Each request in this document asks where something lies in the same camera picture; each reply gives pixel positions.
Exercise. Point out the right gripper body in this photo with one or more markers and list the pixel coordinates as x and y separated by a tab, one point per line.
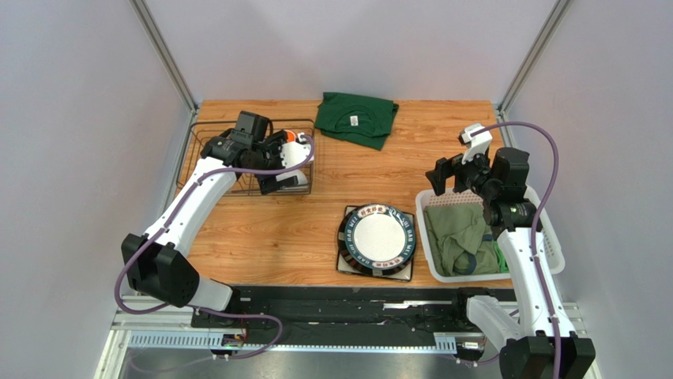
453	171

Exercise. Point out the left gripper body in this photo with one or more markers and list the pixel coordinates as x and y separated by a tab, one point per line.
268	154

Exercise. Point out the orange mug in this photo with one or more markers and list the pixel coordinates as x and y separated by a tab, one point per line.
292	136

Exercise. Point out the white ribbed bowl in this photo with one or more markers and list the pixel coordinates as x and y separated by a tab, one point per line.
291	179

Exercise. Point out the green rimmed round plate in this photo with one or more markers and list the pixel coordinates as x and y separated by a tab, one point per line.
377	235

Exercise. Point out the square floral plate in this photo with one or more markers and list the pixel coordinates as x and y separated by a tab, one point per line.
407	273

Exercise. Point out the brown rimmed round plate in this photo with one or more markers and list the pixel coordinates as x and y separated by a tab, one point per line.
347	257

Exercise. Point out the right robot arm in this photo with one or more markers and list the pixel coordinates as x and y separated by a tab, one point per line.
542	342

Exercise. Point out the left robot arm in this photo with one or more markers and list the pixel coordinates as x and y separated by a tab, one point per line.
156	262

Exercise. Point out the white laundry basket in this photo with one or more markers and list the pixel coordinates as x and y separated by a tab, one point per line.
427	198

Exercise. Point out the olive green shirt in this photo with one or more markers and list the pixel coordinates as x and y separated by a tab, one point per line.
461	243

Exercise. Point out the bright green cloth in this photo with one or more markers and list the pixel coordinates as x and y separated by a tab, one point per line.
502	264

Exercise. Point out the dark green folded shirt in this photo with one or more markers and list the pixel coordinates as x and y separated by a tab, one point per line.
361	120

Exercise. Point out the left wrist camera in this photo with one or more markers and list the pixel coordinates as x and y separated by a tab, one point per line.
294	153

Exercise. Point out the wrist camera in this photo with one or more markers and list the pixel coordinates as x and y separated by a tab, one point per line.
476	140
294	153

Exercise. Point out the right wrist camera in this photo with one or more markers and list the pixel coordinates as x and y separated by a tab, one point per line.
476	140

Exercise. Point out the black wire dish rack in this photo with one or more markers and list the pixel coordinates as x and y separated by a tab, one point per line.
204	136

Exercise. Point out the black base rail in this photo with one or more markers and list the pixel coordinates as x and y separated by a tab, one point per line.
353	317

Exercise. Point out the right aluminium frame post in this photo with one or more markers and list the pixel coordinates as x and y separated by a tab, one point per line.
544	36

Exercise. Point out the aluminium frame post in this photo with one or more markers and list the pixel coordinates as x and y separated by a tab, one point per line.
152	29
544	36

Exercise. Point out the left aluminium frame post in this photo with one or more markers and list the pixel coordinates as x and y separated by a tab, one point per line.
152	29

